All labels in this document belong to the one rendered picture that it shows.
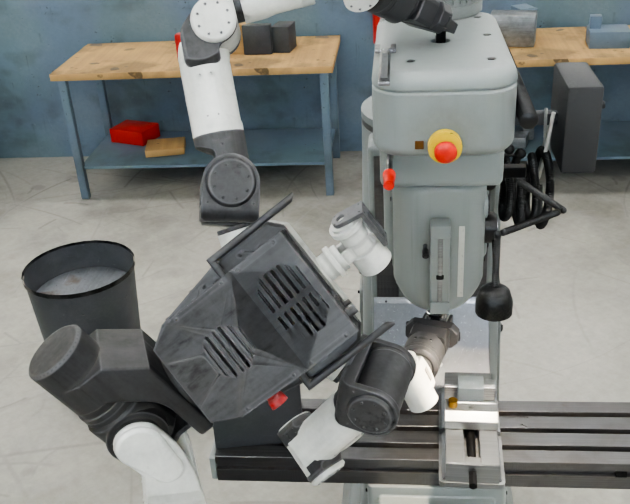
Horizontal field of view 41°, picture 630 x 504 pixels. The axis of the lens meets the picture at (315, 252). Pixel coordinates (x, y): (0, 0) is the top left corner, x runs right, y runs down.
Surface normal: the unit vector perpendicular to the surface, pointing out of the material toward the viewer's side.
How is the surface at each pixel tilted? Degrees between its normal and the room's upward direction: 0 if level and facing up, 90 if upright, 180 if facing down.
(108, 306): 94
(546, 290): 0
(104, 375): 90
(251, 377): 74
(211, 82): 63
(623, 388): 0
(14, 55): 90
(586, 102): 90
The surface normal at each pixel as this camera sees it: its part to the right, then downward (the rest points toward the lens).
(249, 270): -0.03, 0.07
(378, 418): -0.32, 0.51
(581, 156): -0.09, 0.47
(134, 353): 0.16, -0.90
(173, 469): 0.28, 0.44
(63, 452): -0.06, -0.88
